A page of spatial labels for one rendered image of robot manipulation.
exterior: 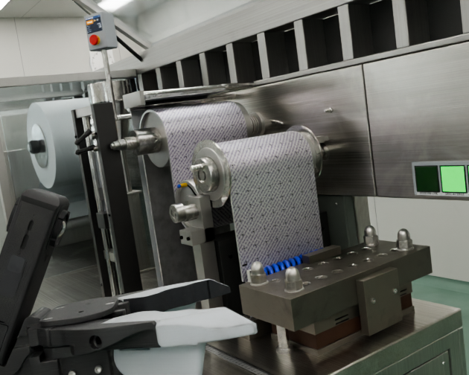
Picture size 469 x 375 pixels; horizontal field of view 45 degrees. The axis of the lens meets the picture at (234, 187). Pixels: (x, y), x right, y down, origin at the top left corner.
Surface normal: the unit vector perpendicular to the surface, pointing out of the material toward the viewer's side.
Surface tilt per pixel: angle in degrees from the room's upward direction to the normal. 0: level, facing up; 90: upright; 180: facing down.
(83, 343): 83
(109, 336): 82
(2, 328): 84
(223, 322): 34
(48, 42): 90
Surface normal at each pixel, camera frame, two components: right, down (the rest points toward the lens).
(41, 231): 0.12, -0.01
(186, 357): -0.44, 0.05
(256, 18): -0.81, 0.18
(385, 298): 0.57, 0.02
